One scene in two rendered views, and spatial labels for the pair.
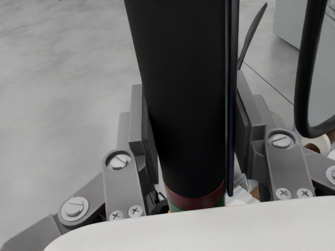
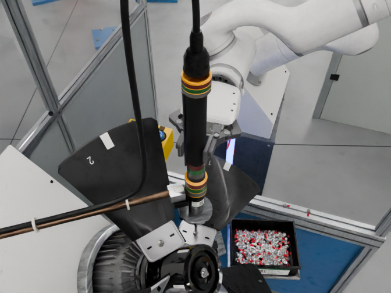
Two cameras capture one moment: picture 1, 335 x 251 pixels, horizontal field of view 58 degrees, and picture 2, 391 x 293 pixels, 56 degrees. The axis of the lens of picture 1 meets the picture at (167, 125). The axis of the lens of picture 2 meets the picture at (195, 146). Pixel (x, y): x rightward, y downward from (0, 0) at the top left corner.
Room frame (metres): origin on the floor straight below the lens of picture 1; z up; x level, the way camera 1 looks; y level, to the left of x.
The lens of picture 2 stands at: (0.50, 0.09, 1.99)
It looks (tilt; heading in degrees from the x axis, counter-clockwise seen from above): 49 degrees down; 195
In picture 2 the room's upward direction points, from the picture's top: straight up
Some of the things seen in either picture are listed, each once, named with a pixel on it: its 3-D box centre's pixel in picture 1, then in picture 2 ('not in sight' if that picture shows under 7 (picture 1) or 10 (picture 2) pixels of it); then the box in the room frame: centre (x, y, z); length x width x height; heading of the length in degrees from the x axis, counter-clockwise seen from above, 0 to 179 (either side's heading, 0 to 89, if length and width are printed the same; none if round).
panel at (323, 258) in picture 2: not in sight; (242, 249); (-0.25, 0.11, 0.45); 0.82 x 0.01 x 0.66; 86
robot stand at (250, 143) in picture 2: not in sight; (234, 176); (-0.63, 0.01, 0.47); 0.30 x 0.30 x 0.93; 88
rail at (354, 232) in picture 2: not in sight; (252, 204); (-0.25, 0.11, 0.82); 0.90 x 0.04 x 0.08; 86
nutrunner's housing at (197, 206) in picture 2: not in sight; (196, 149); (0.10, -0.01, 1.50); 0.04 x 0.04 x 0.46
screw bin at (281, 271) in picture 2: not in sight; (262, 246); (-0.08, 0.17, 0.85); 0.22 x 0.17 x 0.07; 102
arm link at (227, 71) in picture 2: not in sight; (222, 85); (-0.07, 0.00, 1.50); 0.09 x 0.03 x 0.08; 87
